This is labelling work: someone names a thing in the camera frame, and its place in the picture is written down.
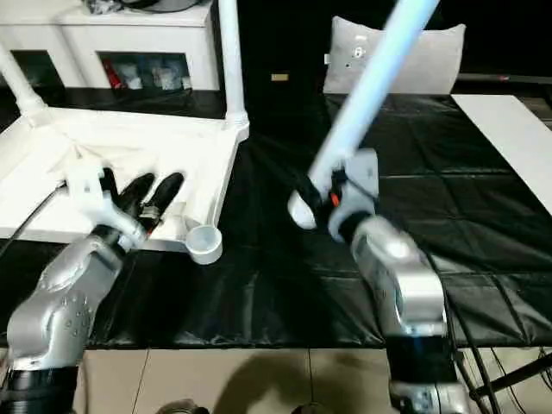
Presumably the white plastic table leg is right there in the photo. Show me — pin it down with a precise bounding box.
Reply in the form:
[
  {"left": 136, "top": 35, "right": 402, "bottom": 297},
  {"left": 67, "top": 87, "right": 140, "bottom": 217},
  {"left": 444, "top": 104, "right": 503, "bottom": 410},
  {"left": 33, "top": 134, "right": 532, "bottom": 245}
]
[
  {"left": 0, "top": 41, "right": 47, "bottom": 127},
  {"left": 217, "top": 0, "right": 251, "bottom": 131},
  {"left": 286, "top": 0, "right": 442, "bottom": 230}
]

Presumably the black work mat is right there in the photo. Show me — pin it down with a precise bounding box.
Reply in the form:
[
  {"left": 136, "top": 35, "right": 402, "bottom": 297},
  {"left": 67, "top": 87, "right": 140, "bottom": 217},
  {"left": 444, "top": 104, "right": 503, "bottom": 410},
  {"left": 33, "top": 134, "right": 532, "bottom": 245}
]
[{"left": 0, "top": 84, "right": 552, "bottom": 350}]

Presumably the grey rounded device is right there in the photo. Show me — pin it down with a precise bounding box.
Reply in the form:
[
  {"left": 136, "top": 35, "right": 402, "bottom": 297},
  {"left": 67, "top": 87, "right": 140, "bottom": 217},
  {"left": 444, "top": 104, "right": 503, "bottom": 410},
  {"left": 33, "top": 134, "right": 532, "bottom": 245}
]
[{"left": 120, "top": 0, "right": 209, "bottom": 12}]

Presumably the white plastic table top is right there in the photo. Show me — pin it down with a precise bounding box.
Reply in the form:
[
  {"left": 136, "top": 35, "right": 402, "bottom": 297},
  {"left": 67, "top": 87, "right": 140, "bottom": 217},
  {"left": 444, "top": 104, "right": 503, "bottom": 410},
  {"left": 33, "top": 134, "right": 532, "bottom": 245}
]
[{"left": 0, "top": 105, "right": 252, "bottom": 265}]

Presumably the dark tangled small object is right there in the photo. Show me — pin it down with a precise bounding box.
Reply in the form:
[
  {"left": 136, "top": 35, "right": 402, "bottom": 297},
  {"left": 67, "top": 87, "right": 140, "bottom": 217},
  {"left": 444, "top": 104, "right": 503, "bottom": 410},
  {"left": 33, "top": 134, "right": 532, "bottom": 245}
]
[{"left": 83, "top": 0, "right": 122, "bottom": 13}]

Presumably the white cabinet with glass doors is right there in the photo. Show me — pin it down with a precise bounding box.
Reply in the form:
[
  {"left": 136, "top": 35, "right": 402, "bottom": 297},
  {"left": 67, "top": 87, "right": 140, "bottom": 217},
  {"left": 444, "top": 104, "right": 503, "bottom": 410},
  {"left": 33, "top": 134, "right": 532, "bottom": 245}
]
[{"left": 0, "top": 0, "right": 229, "bottom": 92}]

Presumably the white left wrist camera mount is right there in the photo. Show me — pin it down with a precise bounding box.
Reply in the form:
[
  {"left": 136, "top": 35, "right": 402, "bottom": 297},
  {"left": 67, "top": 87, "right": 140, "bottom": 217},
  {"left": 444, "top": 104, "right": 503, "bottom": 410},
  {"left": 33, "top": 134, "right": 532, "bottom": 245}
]
[{"left": 66, "top": 165, "right": 148, "bottom": 250}]

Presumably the white flat board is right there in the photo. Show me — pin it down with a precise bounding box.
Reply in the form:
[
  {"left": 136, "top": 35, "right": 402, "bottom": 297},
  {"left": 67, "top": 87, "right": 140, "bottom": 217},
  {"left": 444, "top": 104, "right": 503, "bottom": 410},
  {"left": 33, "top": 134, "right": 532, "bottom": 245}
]
[{"left": 449, "top": 93, "right": 552, "bottom": 217}]

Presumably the black tripod leg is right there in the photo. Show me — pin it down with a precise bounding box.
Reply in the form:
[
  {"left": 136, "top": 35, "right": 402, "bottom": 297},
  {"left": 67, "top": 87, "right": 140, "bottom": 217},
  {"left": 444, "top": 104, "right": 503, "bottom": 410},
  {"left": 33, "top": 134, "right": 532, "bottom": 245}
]
[{"left": 473, "top": 356, "right": 552, "bottom": 394}]

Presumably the black box with yellow label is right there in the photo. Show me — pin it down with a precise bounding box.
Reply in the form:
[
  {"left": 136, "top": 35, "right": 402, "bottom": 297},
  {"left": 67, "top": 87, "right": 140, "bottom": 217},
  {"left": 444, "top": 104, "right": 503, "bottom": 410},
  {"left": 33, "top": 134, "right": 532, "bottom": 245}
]
[{"left": 235, "top": 0, "right": 334, "bottom": 97}]

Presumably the grey cushion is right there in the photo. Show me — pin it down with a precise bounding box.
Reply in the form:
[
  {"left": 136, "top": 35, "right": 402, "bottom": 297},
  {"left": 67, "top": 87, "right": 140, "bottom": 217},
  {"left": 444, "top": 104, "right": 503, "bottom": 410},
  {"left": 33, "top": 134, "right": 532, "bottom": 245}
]
[{"left": 322, "top": 16, "right": 468, "bottom": 95}]

